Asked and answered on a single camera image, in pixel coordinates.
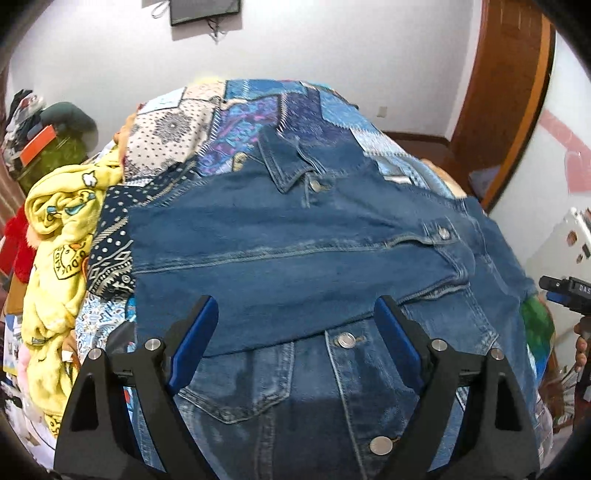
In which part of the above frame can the person's right hand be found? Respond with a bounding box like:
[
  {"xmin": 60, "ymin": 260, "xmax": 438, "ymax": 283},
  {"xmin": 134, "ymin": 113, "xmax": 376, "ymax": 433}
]
[{"xmin": 573, "ymin": 322, "xmax": 590, "ymax": 371}]

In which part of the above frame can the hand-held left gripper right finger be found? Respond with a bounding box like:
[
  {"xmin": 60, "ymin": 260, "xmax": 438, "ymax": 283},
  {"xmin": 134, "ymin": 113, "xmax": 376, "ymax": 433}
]
[{"xmin": 374, "ymin": 295, "xmax": 541, "ymax": 480}]

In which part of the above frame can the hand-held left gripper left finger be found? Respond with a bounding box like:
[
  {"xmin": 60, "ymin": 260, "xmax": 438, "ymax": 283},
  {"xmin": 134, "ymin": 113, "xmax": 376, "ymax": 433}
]
[{"xmin": 53, "ymin": 295, "xmax": 220, "ymax": 480}]

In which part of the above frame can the green cloth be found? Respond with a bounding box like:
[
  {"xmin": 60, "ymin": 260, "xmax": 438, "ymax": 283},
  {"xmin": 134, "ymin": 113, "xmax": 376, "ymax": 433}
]
[{"xmin": 519, "ymin": 295, "xmax": 556, "ymax": 365}]

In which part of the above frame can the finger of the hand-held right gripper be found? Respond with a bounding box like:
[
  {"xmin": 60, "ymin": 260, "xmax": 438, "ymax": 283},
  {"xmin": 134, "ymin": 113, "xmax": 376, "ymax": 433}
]
[{"xmin": 539, "ymin": 275, "xmax": 571, "ymax": 305}]

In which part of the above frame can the pink wall sticker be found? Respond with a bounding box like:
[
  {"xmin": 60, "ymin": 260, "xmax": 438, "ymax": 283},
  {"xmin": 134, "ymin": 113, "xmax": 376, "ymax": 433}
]
[{"xmin": 539, "ymin": 109, "xmax": 591, "ymax": 195}]

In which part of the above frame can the brown wooden door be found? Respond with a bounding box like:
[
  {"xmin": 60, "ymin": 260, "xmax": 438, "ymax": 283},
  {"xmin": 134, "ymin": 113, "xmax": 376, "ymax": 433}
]
[{"xmin": 450, "ymin": 0, "xmax": 556, "ymax": 214}]

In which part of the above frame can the blue denim jacket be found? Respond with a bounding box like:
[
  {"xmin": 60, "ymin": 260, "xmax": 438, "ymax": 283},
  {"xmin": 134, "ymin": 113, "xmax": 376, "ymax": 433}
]
[{"xmin": 128, "ymin": 127, "xmax": 541, "ymax": 480}]

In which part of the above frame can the wall-mounted black television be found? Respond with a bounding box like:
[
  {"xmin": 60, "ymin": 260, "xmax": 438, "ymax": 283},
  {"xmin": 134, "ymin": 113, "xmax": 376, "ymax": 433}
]
[{"xmin": 169, "ymin": 0, "xmax": 242, "ymax": 27}]

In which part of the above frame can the red plush cloth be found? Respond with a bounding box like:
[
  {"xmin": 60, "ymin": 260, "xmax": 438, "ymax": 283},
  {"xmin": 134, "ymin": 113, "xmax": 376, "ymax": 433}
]
[{"xmin": 0, "ymin": 205, "xmax": 38, "ymax": 278}]

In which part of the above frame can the yellow printed blanket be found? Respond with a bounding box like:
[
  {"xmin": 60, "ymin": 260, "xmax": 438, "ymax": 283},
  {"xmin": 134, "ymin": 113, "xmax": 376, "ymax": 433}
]
[{"xmin": 21, "ymin": 159, "xmax": 124, "ymax": 439}]

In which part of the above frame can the blue patchwork bedspread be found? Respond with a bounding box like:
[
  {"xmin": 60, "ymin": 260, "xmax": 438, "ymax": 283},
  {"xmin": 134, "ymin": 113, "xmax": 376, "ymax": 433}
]
[{"xmin": 74, "ymin": 78, "xmax": 467, "ymax": 462}]

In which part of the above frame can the pile of assorted clothes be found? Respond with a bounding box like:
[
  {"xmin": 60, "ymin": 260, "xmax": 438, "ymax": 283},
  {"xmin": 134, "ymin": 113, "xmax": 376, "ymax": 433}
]
[{"xmin": 1, "ymin": 89, "xmax": 58, "ymax": 178}]

